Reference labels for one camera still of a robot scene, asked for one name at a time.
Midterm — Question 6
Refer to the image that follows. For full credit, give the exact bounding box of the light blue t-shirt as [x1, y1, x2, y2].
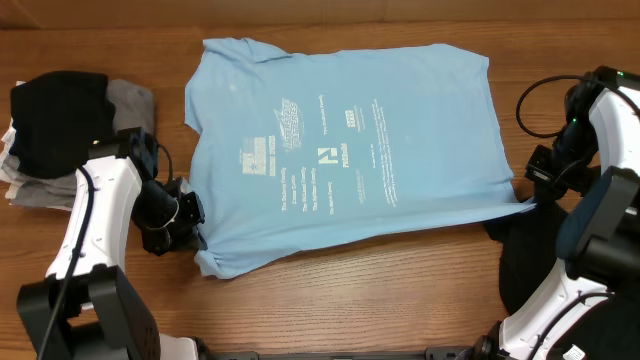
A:
[185, 38, 526, 279]

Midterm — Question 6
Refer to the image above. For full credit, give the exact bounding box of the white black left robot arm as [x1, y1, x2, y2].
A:
[17, 127, 208, 360]

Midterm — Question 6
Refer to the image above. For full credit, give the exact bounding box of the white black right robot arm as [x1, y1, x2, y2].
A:
[458, 66, 639, 359]

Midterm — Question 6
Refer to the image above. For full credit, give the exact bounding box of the black shirt pile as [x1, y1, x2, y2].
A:
[483, 202, 568, 314]

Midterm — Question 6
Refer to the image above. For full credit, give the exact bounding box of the folded grey garment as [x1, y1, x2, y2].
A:
[5, 79, 155, 211]

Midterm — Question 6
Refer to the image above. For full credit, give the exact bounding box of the folded black garment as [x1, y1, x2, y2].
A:
[10, 71, 115, 179]

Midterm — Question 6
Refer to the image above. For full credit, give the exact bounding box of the folded white garment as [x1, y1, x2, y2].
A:
[0, 79, 26, 186]

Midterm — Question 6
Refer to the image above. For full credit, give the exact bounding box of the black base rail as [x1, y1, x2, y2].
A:
[207, 346, 473, 360]

